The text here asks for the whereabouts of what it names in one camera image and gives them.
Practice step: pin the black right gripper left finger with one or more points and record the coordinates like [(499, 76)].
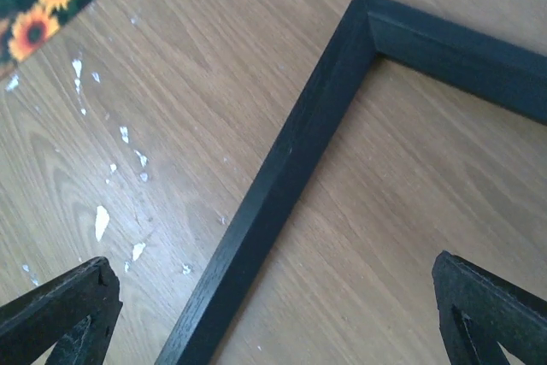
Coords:
[(73, 316)]

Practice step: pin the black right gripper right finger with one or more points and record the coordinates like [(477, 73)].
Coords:
[(482, 315)]

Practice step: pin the black picture frame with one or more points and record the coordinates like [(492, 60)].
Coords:
[(501, 73)]

